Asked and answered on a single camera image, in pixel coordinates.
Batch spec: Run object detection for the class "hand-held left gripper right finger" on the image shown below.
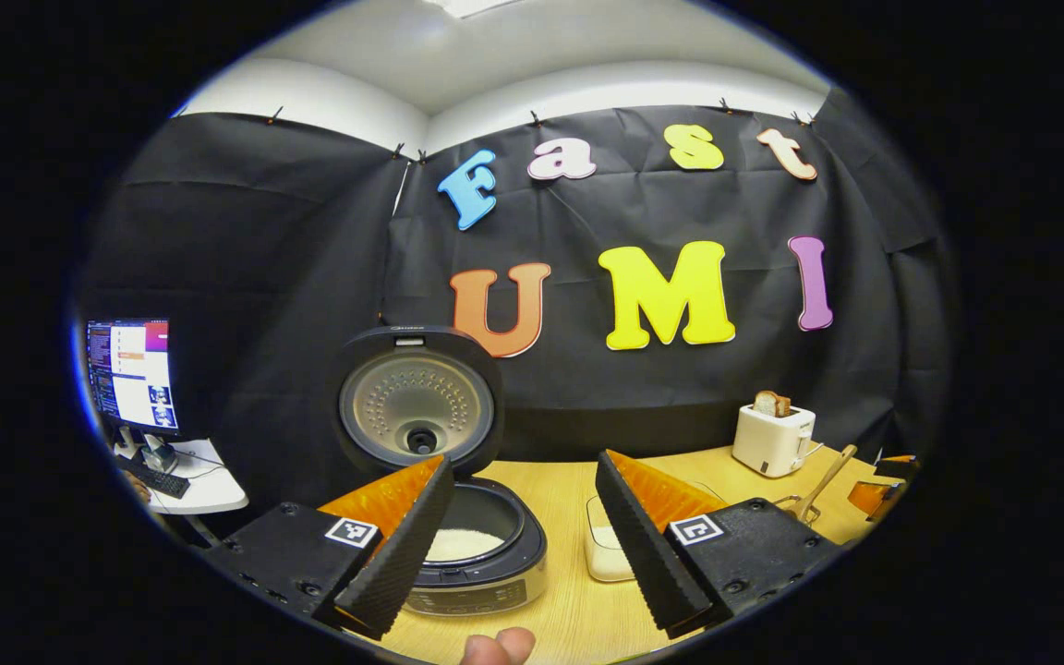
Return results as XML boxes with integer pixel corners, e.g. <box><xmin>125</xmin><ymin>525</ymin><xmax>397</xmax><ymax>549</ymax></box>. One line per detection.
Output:
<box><xmin>595</xmin><ymin>450</ymin><xmax>842</xmax><ymax>640</ymax></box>

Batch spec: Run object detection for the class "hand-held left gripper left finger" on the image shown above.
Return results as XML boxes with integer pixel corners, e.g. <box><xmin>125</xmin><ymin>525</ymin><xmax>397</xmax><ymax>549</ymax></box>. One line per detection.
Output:
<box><xmin>204</xmin><ymin>454</ymin><xmax>455</xmax><ymax>641</ymax></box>

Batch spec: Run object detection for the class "white rice container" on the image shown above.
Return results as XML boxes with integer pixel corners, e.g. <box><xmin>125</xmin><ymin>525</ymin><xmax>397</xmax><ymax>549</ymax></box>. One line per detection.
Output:
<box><xmin>585</xmin><ymin>494</ymin><xmax>639</xmax><ymax>583</ymax></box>

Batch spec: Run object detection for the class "wooden spoon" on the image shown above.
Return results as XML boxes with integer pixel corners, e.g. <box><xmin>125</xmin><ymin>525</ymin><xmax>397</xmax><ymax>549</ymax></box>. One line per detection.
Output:
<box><xmin>795</xmin><ymin>444</ymin><xmax>859</xmax><ymax>526</ymax></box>

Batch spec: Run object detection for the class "heap of white rice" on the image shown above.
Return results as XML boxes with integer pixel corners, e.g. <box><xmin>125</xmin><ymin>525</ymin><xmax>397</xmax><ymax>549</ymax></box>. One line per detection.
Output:
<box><xmin>426</xmin><ymin>528</ymin><xmax>505</xmax><ymax>562</ymax></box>

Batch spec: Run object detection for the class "wire chopstick holder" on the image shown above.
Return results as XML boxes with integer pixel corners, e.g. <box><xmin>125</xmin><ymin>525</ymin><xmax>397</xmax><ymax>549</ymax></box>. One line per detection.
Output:
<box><xmin>772</xmin><ymin>494</ymin><xmax>824</xmax><ymax>529</ymax></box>

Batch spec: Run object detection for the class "black silver rice cooker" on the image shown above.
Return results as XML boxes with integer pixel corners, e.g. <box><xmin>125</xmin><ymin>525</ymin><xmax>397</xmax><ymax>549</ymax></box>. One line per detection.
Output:
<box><xmin>333</xmin><ymin>325</ymin><xmax>549</xmax><ymax>618</ymax></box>

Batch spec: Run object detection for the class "white toaster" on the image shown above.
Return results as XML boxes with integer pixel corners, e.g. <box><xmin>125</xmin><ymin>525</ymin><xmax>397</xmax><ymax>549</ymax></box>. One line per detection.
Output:
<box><xmin>732</xmin><ymin>403</ymin><xmax>816</xmax><ymax>478</ymax></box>

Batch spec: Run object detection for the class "white side table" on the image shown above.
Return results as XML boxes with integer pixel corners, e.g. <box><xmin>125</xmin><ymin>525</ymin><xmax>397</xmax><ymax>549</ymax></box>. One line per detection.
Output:
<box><xmin>112</xmin><ymin>439</ymin><xmax>249</xmax><ymax>516</ymax></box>

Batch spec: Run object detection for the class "black keyboard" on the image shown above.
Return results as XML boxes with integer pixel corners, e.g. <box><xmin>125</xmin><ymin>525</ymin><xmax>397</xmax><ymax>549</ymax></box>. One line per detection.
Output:
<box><xmin>116</xmin><ymin>454</ymin><xmax>191</xmax><ymax>500</ymax></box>

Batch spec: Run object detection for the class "computer monitor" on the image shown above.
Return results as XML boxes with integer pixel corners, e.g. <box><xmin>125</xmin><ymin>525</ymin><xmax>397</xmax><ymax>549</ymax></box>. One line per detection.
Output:
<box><xmin>84</xmin><ymin>319</ymin><xmax>184</xmax><ymax>437</ymax></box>

